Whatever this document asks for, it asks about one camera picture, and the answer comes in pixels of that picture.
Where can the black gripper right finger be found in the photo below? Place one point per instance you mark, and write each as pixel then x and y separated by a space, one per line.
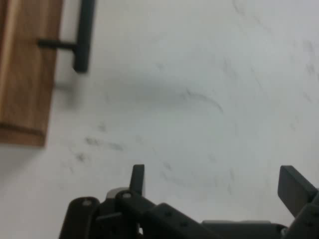
pixel 296 191

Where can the wooden drawer front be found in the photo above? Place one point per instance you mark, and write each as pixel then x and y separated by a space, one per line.
pixel 25 74

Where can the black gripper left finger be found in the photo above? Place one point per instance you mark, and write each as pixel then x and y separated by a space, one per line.
pixel 129 204

